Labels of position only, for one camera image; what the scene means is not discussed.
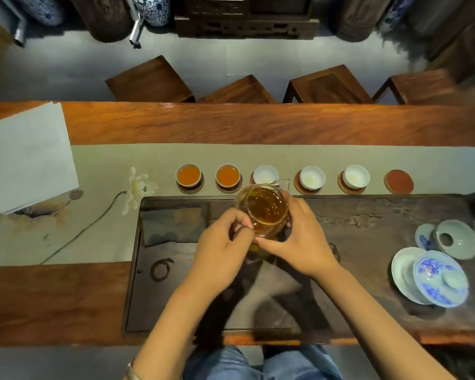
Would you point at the person's right hand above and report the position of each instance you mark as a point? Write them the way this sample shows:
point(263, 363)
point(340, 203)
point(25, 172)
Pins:
point(304, 245)

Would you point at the person's left hand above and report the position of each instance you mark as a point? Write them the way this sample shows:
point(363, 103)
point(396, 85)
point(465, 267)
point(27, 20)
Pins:
point(215, 255)

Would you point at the person's left thumb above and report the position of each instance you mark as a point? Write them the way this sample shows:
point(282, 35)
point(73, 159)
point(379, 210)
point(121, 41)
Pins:
point(245, 238)

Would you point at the person's right thumb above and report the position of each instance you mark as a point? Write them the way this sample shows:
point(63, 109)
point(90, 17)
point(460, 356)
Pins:
point(271, 242)

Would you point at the glass tea pitcher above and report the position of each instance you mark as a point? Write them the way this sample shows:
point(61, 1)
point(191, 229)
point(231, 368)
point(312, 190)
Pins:
point(266, 207)

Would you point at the person's right forearm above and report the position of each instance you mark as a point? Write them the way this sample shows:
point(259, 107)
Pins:
point(372, 324)

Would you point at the person's left forearm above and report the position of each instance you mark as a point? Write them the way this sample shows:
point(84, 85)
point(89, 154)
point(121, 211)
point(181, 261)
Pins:
point(174, 332)

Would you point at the white teacup with tea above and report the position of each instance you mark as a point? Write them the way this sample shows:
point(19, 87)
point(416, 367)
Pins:
point(228, 175)
point(189, 175)

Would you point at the empty white teacup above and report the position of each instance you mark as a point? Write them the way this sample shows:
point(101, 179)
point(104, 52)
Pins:
point(312, 178)
point(356, 176)
point(266, 174)

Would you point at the dark folded tea towel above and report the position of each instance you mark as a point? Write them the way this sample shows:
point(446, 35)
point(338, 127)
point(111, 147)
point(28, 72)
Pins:
point(174, 225)

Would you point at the dark stone tea tray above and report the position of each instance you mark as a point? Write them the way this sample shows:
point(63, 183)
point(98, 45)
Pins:
point(380, 233)

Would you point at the blue jeans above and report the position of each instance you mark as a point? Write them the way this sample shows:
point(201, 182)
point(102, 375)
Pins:
point(293, 364)

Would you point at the white gaiwan saucer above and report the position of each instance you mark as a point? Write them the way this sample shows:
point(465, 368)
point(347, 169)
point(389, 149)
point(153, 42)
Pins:
point(403, 273)

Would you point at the wooden stool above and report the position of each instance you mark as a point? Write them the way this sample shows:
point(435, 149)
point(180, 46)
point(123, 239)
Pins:
point(150, 81)
point(328, 86)
point(417, 86)
point(237, 90)

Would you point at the small blue and white dish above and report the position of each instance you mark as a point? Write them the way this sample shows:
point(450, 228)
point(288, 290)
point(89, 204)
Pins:
point(424, 238)

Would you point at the beige lotus-print table runner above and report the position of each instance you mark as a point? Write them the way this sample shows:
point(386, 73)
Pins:
point(103, 170)

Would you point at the pale green tea strainer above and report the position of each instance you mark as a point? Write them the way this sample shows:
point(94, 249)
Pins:
point(457, 239)

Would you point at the carved dark wooden cabinet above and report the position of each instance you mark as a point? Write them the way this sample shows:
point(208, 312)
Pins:
point(245, 17)

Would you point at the stack of white paper sheets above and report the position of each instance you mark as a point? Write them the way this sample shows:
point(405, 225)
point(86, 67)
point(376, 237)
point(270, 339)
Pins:
point(27, 158)

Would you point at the silver metal tube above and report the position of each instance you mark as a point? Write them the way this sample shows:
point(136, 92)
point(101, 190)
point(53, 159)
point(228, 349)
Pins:
point(20, 33)
point(136, 31)

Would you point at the dark wooden stump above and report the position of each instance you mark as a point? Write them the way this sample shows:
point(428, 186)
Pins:
point(360, 17)
point(101, 15)

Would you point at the blue and white porcelain vase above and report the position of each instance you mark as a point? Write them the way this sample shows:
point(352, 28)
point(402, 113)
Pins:
point(41, 7)
point(153, 8)
point(396, 11)

